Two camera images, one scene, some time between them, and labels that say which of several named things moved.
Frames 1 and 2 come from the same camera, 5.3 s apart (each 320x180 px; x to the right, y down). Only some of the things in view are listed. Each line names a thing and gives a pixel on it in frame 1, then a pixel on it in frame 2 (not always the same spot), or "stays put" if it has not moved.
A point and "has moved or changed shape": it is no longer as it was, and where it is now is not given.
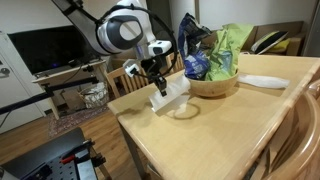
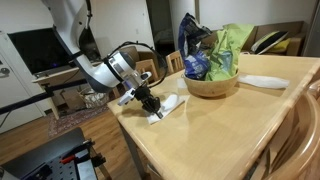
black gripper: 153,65 to 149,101
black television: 53,47 stays put
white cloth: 178,87 has moved or changed shape
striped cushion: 268,41 stays put
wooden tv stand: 80,89 stays put
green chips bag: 228,42 stays put
